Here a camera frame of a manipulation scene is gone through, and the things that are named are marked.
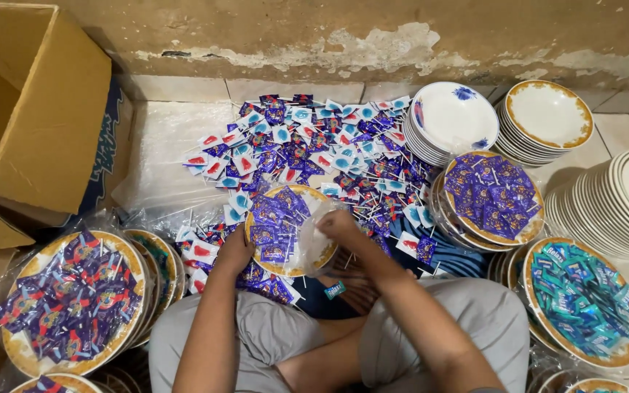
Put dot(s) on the wrapped teal plates partly seen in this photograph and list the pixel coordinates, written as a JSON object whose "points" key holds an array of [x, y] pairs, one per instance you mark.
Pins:
{"points": [[593, 386]]}

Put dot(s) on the clear plastic bag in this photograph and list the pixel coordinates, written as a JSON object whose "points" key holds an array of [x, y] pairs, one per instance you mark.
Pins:
{"points": [[310, 246]]}

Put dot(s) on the heap of purple candy packets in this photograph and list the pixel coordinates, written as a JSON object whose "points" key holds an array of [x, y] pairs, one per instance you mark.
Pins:
{"points": [[273, 218]]}

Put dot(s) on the stack of blue flower plates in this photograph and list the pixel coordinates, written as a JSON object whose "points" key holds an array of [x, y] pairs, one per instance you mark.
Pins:
{"points": [[451, 117]]}

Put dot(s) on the stack of gold rimmed plates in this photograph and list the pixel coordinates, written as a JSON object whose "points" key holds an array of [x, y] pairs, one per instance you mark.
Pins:
{"points": [[549, 112]]}

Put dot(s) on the pile of loose wrapped lollipops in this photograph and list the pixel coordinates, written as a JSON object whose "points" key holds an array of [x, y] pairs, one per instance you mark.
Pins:
{"points": [[292, 147]]}

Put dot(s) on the stack of plain cream plates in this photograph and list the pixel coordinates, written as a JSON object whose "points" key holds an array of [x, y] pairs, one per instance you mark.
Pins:
{"points": [[615, 207]]}

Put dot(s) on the wrapped plates stack green rim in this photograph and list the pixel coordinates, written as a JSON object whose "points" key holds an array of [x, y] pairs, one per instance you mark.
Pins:
{"points": [[164, 267]]}

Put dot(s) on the person's right fingers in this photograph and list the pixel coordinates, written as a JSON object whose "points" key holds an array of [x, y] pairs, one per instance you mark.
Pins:
{"points": [[328, 220]]}

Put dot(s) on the person's left hand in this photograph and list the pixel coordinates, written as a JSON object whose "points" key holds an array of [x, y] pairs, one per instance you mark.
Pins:
{"points": [[235, 252]]}

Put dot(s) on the person's grey shorts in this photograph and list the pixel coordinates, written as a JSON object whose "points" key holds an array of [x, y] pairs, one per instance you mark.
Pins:
{"points": [[456, 327]]}

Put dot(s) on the gold rimmed plate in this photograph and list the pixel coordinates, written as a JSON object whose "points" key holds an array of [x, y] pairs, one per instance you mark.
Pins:
{"points": [[287, 267]]}

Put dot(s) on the wrapped plate with purple lollipops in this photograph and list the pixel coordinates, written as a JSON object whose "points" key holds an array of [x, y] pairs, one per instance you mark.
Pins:
{"points": [[71, 305]]}

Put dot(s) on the person's left fingers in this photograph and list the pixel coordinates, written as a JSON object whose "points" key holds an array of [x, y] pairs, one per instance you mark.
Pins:
{"points": [[249, 243]]}

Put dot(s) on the single teal candy packet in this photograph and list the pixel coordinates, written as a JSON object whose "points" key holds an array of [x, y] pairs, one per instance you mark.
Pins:
{"points": [[334, 290]]}

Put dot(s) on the wrapped lollipop plate partly seen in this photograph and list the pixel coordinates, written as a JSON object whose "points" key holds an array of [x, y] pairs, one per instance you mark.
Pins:
{"points": [[55, 385]]}

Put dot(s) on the wrapped plates with teal packets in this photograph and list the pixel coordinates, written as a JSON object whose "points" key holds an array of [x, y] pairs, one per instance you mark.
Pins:
{"points": [[582, 300]]}

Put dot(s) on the clear plastic sheet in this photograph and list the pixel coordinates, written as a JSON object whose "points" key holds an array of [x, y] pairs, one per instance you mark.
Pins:
{"points": [[167, 158]]}

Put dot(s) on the person's bare leg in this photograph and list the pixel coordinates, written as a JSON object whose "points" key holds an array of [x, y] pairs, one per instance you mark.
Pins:
{"points": [[320, 355]]}

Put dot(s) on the large open cardboard box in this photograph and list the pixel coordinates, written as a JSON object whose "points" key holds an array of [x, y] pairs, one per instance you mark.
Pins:
{"points": [[47, 109]]}

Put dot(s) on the person's right hand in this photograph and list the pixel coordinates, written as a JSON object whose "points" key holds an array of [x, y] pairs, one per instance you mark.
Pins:
{"points": [[342, 226]]}

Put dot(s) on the wrapped plates with purple packets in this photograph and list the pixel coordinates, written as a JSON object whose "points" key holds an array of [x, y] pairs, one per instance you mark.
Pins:
{"points": [[489, 199]]}

